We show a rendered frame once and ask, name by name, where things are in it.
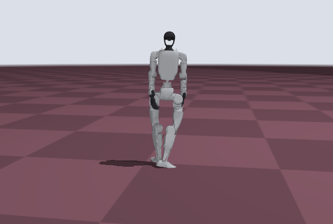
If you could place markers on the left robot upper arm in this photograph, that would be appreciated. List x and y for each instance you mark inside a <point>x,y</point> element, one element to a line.
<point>153,63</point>

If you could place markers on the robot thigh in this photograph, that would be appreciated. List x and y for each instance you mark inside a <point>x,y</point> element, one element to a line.
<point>154,113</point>
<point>177,111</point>

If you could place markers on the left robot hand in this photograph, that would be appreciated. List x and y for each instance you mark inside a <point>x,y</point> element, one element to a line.
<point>152,100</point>

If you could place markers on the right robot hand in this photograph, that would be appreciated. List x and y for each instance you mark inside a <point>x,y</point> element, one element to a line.
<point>184,96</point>

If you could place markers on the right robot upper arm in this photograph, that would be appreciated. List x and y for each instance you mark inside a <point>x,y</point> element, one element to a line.
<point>183,64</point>

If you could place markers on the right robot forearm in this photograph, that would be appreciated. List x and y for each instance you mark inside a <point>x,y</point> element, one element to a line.
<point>183,86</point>

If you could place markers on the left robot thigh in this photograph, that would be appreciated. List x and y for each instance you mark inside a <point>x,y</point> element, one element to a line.
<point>154,113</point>

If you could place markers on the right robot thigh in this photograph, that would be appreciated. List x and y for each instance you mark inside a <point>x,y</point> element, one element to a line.
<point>177,111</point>

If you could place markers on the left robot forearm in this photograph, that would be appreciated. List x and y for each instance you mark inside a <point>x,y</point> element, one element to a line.
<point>151,83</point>

